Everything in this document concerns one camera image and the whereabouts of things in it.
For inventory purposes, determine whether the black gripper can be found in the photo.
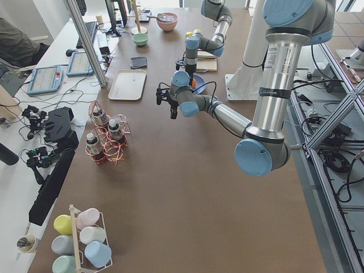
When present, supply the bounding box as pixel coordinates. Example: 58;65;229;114
175;58;197;80
156;82;179;119

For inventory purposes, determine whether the blue plate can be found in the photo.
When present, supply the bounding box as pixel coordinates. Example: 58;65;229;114
192;75;205;94

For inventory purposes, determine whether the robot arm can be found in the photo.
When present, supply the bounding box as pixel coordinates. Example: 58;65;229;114
176;0;233;85
156;1;335;176

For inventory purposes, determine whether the bamboo cutting board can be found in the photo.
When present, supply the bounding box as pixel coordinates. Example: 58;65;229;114
196;50;217;72

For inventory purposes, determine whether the cream rabbit tray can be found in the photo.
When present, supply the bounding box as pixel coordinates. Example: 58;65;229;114
108;69;146;101

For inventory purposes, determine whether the pink bowl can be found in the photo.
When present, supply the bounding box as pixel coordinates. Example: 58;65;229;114
156;13;178;32

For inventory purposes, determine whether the grey folded cloth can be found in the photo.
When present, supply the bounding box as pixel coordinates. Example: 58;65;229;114
130;56;147;69

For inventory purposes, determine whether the green bowl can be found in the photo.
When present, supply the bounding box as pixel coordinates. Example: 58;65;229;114
132;33;148;46

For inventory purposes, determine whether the tea bottle lower left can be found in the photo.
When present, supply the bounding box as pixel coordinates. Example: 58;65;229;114
108;119;126;145

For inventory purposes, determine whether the tea bottle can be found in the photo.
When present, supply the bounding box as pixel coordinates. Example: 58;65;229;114
86;133;106;164
92;109;109;127
108;119;126;145

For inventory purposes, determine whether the wooden stand round base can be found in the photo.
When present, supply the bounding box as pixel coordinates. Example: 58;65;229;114
128;0;148;35

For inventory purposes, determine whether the tea bottle upper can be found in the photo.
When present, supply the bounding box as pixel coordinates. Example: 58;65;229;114
92;109;109;127

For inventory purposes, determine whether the tea bottle lower right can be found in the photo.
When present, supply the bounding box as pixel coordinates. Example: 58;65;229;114
86;133;106;164

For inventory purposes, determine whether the teach pendant right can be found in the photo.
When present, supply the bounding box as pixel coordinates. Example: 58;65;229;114
66;52;94;77

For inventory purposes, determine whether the teach pendant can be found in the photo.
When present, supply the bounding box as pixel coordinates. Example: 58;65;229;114
66;52;94;77
27;65;63;95

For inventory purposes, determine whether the black keyboard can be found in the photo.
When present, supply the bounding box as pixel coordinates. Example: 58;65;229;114
76;21;98;49

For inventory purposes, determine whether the teach pendant left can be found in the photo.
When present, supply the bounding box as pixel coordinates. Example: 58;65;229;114
27;65;63;95

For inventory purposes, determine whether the pink cup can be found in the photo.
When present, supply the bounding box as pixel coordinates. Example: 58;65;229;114
76;208;100;230

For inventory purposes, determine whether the white cup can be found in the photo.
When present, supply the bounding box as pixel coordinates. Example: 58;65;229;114
80;226;106;245

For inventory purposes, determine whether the yellow cup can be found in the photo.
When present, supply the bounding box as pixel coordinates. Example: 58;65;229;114
53;214;72;235

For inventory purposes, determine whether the blue cup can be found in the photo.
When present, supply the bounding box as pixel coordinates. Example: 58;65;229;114
84;241;111;268

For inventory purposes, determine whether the grey cup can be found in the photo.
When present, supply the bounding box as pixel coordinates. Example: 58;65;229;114
51;235;74;255

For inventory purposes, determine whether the pale green cup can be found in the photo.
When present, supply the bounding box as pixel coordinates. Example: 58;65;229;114
52;255;76;273

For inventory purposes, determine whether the paper cup with tools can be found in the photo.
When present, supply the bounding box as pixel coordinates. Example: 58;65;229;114
16;234;39;254

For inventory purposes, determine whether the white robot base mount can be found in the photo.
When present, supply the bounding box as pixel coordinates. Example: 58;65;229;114
225;0;268;100

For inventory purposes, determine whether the copper wire bottle rack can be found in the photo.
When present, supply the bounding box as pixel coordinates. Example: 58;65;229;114
85;101;131;165

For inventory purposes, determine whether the aluminium frame post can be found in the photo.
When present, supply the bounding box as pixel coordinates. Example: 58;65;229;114
65;0;107;88

